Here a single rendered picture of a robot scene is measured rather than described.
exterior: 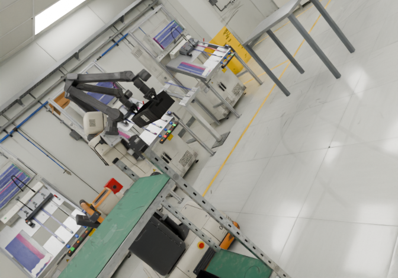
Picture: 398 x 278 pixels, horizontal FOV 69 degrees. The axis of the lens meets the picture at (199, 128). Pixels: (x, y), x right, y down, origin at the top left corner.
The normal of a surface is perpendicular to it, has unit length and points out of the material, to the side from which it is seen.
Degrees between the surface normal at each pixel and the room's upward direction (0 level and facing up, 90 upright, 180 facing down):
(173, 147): 90
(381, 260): 0
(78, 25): 90
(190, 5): 90
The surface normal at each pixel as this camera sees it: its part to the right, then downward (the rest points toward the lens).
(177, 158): 0.49, -0.19
